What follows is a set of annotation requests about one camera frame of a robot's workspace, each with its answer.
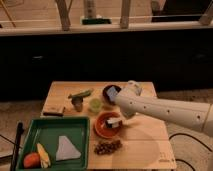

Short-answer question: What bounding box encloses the white handled dish brush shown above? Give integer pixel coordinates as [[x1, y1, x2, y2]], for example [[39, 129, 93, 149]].
[[105, 117, 122, 128]]

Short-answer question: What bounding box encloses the red orange bowl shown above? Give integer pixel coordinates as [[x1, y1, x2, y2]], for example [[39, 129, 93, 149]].
[[93, 112, 123, 139]]

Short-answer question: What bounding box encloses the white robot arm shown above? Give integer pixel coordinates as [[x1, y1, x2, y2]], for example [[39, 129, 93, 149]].
[[115, 80, 213, 137]]

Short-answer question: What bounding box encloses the dark bowl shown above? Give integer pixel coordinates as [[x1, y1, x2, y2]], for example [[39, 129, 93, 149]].
[[102, 85, 121, 105]]

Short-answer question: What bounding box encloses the blue sponge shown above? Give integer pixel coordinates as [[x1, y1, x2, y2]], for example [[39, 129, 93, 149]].
[[106, 86, 119, 102]]

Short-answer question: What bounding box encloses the green cucumber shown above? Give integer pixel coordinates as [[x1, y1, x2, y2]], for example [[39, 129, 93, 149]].
[[68, 89, 93, 99]]

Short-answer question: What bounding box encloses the light green cup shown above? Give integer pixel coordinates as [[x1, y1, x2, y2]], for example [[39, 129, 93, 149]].
[[89, 98, 102, 113]]

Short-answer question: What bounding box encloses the small brown pot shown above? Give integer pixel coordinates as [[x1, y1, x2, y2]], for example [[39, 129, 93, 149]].
[[71, 97, 83, 112]]

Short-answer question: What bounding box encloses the brown wooden block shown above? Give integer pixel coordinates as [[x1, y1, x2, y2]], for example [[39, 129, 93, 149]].
[[43, 106, 65, 117]]

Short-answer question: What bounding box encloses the bunch of brown grapes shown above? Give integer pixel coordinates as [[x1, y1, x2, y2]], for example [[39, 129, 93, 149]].
[[94, 140, 122, 155]]

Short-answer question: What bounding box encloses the green base object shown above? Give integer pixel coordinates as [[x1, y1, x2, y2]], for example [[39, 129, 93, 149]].
[[82, 18, 111, 25]]

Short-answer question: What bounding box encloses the green plastic tray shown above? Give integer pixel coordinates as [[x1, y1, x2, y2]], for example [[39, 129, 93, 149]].
[[16, 116, 90, 171]]

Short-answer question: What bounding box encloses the grey cloth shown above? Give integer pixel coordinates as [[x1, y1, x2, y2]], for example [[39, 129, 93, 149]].
[[56, 135, 81, 161]]

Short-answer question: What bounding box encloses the black pole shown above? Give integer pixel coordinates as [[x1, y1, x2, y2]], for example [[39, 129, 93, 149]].
[[10, 122, 24, 171]]

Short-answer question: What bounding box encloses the red tomato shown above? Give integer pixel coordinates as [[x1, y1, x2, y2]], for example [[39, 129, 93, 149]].
[[23, 152, 40, 169]]

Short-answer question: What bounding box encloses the black cable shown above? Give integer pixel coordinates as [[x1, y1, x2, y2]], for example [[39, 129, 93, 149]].
[[168, 132, 213, 171]]

